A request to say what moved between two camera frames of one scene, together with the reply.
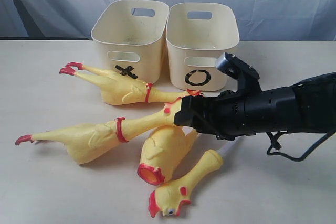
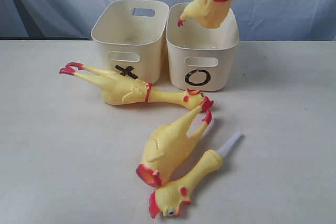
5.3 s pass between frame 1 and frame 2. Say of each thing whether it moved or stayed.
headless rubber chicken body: stayed
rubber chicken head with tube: stayed
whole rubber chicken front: moved
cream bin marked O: stayed
